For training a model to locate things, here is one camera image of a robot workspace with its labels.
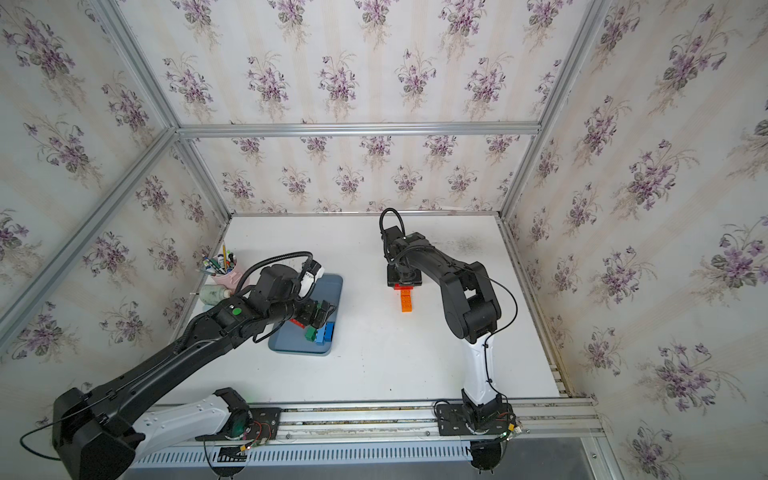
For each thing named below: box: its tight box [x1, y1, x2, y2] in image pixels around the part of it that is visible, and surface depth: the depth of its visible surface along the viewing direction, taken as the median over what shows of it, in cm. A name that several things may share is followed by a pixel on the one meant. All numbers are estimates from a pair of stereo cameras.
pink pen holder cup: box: [212, 258, 245, 294], surface depth 92 cm
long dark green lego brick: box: [304, 324, 317, 342], surface depth 88 cm
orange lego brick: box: [401, 290, 413, 313], surface depth 95 cm
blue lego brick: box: [315, 322, 335, 346], surface depth 87 cm
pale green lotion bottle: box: [199, 284, 232, 306], surface depth 90 cm
